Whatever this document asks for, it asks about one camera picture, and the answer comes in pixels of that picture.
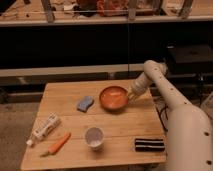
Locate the white toothpaste tube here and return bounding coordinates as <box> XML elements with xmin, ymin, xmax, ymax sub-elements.
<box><xmin>26</xmin><ymin>114</ymin><xmax>61</xmax><ymax>147</ymax></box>

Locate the blue sponge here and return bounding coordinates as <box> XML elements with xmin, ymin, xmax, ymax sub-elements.
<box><xmin>77</xmin><ymin>96</ymin><xmax>94</xmax><ymax>113</ymax></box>

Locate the white paper cup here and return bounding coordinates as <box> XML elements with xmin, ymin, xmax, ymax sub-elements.
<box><xmin>85</xmin><ymin>127</ymin><xmax>104</xmax><ymax>151</ymax></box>

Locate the black cable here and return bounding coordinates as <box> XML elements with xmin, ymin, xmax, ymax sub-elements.
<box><xmin>155</xmin><ymin>99</ymin><xmax>170</xmax><ymax>133</ymax></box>

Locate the orange ceramic bowl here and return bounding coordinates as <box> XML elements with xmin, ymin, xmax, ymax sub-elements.
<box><xmin>99</xmin><ymin>86</ymin><xmax>128</xmax><ymax>111</ymax></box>

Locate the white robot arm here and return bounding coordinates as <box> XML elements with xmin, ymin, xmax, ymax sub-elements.
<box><xmin>128</xmin><ymin>60</ymin><xmax>213</xmax><ymax>171</ymax></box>

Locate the orange carrot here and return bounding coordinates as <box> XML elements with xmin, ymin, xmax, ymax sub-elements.
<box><xmin>41</xmin><ymin>133</ymin><xmax>71</xmax><ymax>157</ymax></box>

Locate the wooden table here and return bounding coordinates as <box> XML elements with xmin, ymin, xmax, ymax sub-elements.
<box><xmin>21</xmin><ymin>80</ymin><xmax>166</xmax><ymax>171</ymax></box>

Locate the black white striped block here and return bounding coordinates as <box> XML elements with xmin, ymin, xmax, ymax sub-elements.
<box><xmin>134</xmin><ymin>138</ymin><xmax>165</xmax><ymax>152</ymax></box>

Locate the black box on shelf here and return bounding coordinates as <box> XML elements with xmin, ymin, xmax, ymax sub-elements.
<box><xmin>166</xmin><ymin>45</ymin><xmax>213</xmax><ymax>74</ymax></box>

